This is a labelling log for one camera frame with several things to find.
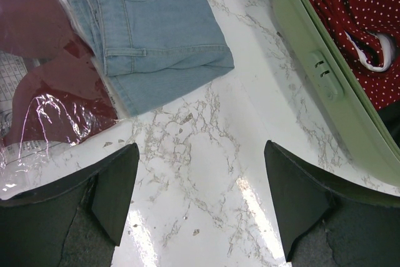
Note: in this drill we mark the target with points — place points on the light blue cloth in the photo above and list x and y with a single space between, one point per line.
154 51

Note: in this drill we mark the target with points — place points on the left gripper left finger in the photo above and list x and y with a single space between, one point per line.
77 220

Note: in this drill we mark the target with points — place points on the red polka dot garment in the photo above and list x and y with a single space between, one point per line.
367 35

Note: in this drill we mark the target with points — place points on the green open suitcase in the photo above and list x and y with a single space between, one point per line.
362 131

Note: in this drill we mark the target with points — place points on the clear bag with maroon clothes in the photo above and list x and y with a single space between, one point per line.
52 96

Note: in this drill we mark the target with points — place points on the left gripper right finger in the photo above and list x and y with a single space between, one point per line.
325 220

